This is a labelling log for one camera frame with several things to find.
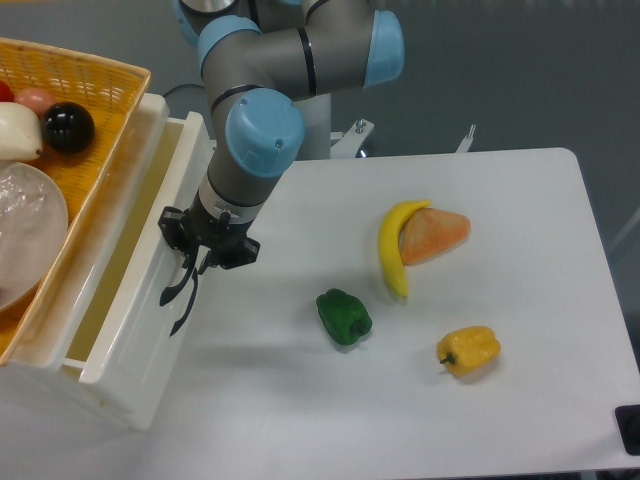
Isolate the orange toy bread wedge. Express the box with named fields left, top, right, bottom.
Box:
left=400, top=208, right=471, bottom=265

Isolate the black top drawer handle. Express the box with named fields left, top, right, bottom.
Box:
left=159, top=269, right=197, bottom=306

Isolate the black drawer handle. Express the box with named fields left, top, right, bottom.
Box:
left=159, top=269, right=197, bottom=306
left=168, top=277, right=200, bottom=338

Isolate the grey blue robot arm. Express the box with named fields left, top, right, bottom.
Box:
left=159, top=1, right=405, bottom=276

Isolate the black corner device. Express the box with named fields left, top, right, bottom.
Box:
left=614, top=404, right=640, bottom=456

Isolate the clear plastic wrapped bowl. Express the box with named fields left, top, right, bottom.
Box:
left=1, top=162, right=68, bottom=310

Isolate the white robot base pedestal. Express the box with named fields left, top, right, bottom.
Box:
left=294, top=94, right=331, bottom=161

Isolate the black cable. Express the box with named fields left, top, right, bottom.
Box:
left=163, top=83, right=207, bottom=99

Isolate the pink toy ball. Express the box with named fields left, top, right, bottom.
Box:
left=14, top=87, right=56, bottom=115

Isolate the black bottom drawer handle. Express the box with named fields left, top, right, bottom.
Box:
left=168, top=277, right=200, bottom=338

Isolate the red toy tomato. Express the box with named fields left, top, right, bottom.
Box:
left=0, top=81, right=15, bottom=103

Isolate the white drawer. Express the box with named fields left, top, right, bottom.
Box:
left=58, top=110, right=216, bottom=386
left=79, top=282, right=193, bottom=430

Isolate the black ball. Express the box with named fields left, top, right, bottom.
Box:
left=41, top=102, right=96, bottom=154

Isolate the white metal bracket right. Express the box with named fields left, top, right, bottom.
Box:
left=455, top=124, right=476, bottom=154

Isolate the yellow toy banana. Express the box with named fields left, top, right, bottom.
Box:
left=377, top=199, right=431, bottom=299

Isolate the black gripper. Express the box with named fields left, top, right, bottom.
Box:
left=158, top=195, right=260, bottom=275

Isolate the yellow woven basket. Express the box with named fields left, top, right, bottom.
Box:
left=1, top=37, right=151, bottom=366

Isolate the yellow toy bell pepper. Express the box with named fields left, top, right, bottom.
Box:
left=436, top=326, right=501, bottom=377

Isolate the white drawer cabinet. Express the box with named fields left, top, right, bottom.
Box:
left=1, top=94, right=187, bottom=428

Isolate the green toy bell pepper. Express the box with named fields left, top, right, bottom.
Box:
left=315, top=288, right=373, bottom=346

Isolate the white toy vegetable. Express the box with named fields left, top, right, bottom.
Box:
left=0, top=102, right=43, bottom=162

